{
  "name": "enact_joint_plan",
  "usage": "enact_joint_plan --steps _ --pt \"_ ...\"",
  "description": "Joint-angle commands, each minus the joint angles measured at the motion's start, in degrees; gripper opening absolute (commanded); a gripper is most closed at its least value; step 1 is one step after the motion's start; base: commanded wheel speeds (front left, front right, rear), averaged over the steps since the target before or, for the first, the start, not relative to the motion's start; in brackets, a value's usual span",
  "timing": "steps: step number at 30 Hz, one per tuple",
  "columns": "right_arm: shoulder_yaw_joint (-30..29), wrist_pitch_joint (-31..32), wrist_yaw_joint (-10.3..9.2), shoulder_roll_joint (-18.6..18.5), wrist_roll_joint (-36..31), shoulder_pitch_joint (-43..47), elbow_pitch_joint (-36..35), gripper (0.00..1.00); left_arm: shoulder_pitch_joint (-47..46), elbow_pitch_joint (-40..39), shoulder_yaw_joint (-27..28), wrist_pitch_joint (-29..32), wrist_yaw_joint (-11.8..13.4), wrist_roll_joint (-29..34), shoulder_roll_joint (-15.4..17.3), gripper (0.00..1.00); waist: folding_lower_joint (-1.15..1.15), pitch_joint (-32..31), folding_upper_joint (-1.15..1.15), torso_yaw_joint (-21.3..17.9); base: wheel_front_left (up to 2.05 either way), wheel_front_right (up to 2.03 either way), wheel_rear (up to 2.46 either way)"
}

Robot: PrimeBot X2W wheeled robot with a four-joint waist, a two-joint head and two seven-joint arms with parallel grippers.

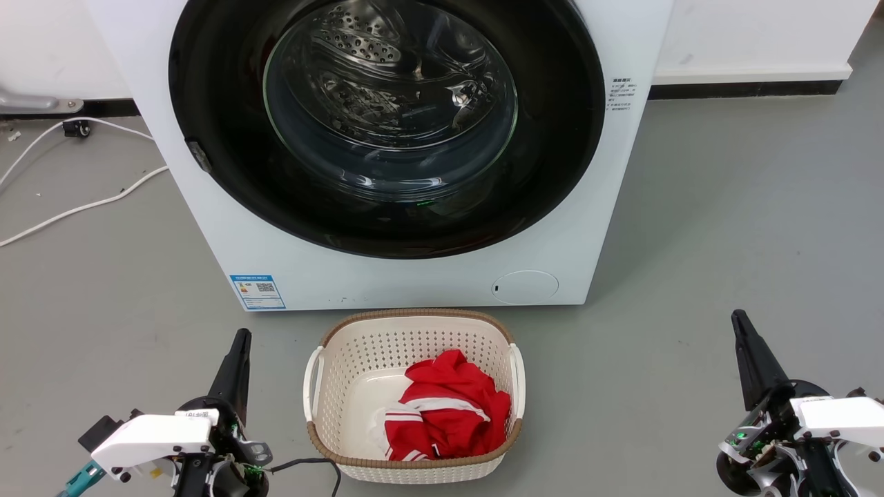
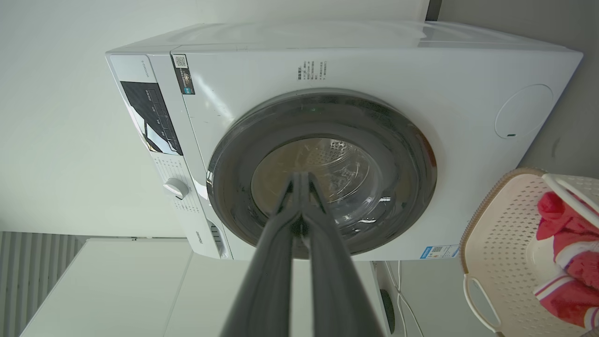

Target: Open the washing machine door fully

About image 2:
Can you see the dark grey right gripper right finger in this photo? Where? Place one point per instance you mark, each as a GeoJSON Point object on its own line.
{"type": "Point", "coordinates": [334, 281]}

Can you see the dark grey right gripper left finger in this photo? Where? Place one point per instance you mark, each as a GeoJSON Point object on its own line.
{"type": "Point", "coordinates": [269, 262]}

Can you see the round dark glass washer door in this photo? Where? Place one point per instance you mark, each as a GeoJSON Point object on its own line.
{"type": "Point", "coordinates": [398, 140]}

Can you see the white front-load washing machine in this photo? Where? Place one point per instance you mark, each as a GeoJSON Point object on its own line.
{"type": "Point", "coordinates": [262, 70]}

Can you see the white detergent drawer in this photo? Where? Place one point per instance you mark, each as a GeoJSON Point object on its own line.
{"type": "Point", "coordinates": [201, 238]}

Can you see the blue white energy label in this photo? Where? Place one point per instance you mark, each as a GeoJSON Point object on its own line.
{"type": "Point", "coordinates": [439, 252]}

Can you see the white round control knob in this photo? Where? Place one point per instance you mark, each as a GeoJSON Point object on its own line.
{"type": "Point", "coordinates": [176, 188]}

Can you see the perforated steel washer drum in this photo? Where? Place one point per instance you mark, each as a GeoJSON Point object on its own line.
{"type": "Point", "coordinates": [337, 152]}

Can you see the white cabinet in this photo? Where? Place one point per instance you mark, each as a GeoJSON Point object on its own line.
{"type": "Point", "coordinates": [117, 290]}

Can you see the cream perforated laundry basket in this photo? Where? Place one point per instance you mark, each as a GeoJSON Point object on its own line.
{"type": "Point", "coordinates": [500, 234]}

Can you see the black control display panel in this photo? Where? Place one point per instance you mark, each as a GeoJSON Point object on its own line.
{"type": "Point", "coordinates": [152, 117]}

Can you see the black QR code sticker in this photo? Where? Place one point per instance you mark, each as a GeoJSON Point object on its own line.
{"type": "Point", "coordinates": [184, 75]}

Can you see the red white striped garment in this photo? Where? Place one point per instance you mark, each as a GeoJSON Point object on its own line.
{"type": "Point", "coordinates": [571, 285]}

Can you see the grey ribbed panel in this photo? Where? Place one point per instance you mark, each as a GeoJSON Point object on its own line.
{"type": "Point", "coordinates": [28, 271]}

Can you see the round white filter cover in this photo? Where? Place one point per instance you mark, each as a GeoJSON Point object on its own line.
{"type": "Point", "coordinates": [524, 111]}

